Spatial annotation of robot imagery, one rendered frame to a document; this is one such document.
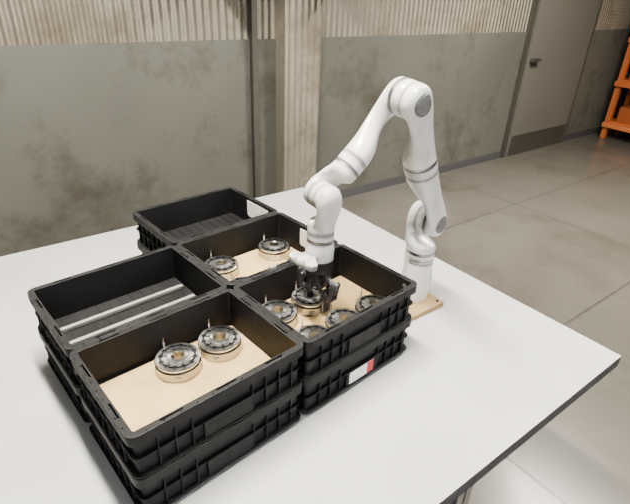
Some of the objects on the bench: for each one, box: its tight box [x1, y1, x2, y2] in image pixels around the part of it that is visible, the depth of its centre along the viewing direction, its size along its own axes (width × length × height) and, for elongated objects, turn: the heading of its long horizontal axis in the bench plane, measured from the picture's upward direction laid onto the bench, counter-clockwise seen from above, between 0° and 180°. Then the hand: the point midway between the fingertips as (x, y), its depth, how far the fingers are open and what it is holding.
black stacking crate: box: [38, 329, 91, 423], centre depth 131 cm, size 40×30×12 cm
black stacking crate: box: [80, 381, 302, 504], centre depth 112 cm, size 40×30×12 cm
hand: (316, 302), depth 134 cm, fingers open, 5 cm apart
